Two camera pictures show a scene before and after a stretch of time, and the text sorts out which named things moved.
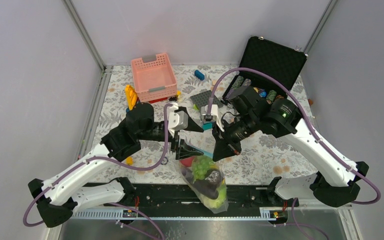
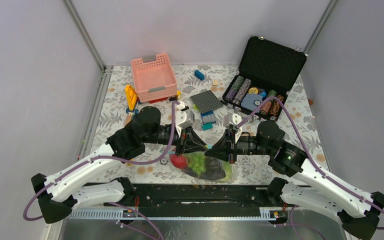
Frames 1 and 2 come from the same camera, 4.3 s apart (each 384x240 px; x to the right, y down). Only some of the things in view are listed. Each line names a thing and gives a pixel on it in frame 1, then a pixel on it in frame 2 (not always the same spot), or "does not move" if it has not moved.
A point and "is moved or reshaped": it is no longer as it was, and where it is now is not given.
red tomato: x=187 y=162 -> x=179 y=161
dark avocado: x=208 y=186 -> x=214 y=169
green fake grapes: x=201 y=164 does not move
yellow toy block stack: x=131 y=96 does not move
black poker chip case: x=282 y=62 does not move
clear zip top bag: x=206 y=180 is moved or reshaped
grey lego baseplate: x=204 y=98 does not move
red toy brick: x=157 y=100 does not move
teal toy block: x=207 y=125 does not move
